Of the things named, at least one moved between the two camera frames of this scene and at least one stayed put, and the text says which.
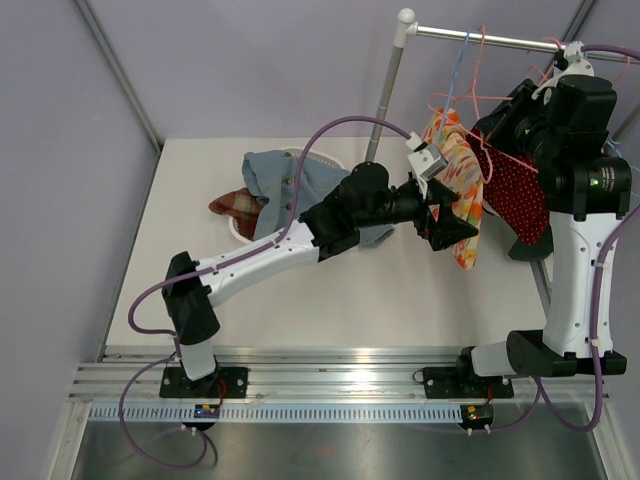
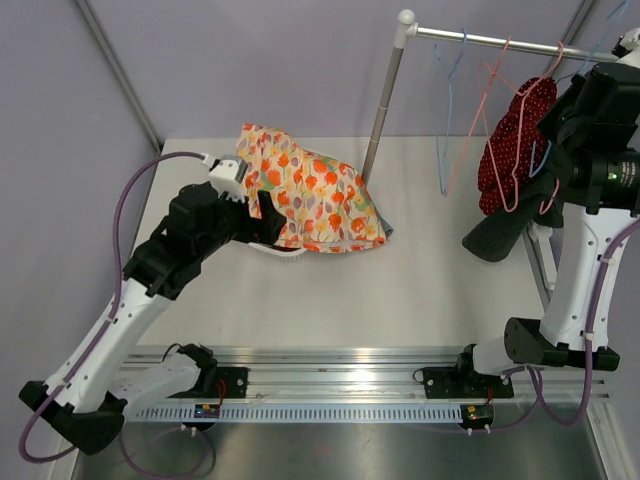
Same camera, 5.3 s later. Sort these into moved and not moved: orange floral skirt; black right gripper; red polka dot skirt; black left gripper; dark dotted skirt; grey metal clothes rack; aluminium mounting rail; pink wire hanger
Moved: orange floral skirt; red polka dot skirt; black left gripper; black right gripper; pink wire hanger; dark dotted skirt
Not moved: grey metal clothes rack; aluminium mounting rail
